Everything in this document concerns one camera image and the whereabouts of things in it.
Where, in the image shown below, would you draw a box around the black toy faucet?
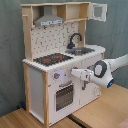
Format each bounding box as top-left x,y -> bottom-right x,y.
67,33 -> 82,49

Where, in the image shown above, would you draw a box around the grey range hood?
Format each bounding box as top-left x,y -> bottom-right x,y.
33,5 -> 64,27

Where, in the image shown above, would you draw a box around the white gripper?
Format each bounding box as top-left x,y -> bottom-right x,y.
70,68 -> 95,83

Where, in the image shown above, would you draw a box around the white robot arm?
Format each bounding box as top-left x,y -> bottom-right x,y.
71,54 -> 128,88

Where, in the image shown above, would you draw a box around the white microwave cabinet door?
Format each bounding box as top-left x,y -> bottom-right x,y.
87,3 -> 107,22

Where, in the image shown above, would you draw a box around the wooden toy kitchen frame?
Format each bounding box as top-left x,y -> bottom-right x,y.
22,2 -> 105,127

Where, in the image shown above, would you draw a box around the white fridge cabinet door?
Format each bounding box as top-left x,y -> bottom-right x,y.
79,54 -> 103,108

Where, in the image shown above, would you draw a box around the black stovetop red burners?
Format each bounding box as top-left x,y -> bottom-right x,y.
34,53 -> 71,67

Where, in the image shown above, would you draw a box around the white oven door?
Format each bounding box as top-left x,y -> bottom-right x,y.
49,80 -> 80,125

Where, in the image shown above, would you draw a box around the grey toy sink basin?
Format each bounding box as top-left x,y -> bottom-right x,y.
66,47 -> 94,56

